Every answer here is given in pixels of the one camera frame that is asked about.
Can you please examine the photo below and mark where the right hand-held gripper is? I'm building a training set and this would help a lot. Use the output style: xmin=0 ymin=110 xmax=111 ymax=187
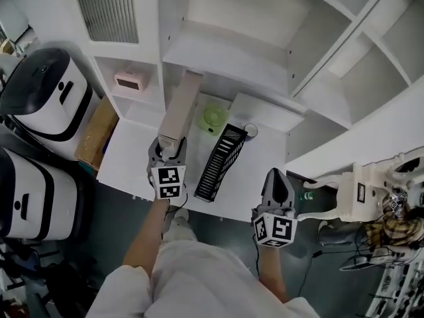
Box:
xmin=250 ymin=168 xmax=298 ymax=247

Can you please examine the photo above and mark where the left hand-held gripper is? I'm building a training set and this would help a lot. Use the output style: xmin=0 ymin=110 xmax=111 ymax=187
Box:
xmin=146 ymin=136 xmax=189 ymax=200

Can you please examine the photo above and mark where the tall beige rectangular box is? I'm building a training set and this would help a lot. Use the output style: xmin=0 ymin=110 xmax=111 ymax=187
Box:
xmin=157 ymin=70 xmax=203 ymax=152

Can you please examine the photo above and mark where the black perforated file holder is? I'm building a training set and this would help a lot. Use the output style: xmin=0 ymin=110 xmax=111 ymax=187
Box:
xmin=193 ymin=123 xmax=248 ymax=203

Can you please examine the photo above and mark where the person's left forearm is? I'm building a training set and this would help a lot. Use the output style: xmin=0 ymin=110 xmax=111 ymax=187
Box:
xmin=122 ymin=197 xmax=172 ymax=278

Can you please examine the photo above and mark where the person's right forearm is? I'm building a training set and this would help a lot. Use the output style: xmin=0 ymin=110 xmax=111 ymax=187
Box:
xmin=257 ymin=243 xmax=292 ymax=303

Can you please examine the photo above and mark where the brown cardboard box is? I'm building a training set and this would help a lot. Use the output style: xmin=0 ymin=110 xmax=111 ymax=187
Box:
xmin=74 ymin=95 xmax=119 ymax=170

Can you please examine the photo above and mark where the white desk with hutch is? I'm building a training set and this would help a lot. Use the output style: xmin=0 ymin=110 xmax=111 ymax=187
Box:
xmin=16 ymin=0 xmax=424 ymax=223

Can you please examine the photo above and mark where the green desk fan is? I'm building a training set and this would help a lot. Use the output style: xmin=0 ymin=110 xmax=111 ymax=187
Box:
xmin=198 ymin=101 xmax=231 ymax=136

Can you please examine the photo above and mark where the person's white shoe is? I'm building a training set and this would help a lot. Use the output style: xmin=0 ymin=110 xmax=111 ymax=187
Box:
xmin=174 ymin=208 xmax=190 ymax=225

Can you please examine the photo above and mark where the pink alarm clock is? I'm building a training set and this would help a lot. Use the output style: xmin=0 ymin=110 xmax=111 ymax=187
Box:
xmin=114 ymin=71 xmax=148 ymax=95

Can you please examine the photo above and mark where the person's white shirt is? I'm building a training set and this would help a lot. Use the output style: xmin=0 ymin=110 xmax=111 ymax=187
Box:
xmin=85 ymin=240 xmax=321 ymax=318

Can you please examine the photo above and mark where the white and black robot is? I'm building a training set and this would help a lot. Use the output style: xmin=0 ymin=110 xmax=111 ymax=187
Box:
xmin=0 ymin=47 xmax=93 ymax=142
xmin=0 ymin=147 xmax=95 ymax=241

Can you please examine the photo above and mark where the black bag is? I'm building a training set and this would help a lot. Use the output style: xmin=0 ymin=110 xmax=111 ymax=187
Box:
xmin=0 ymin=237 xmax=100 ymax=318

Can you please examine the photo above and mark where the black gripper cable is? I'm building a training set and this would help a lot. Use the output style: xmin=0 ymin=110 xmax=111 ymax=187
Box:
xmin=164 ymin=190 xmax=188 ymax=212

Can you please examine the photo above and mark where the black floor cable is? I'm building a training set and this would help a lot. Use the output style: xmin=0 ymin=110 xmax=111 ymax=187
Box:
xmin=297 ymin=250 xmax=324 ymax=297

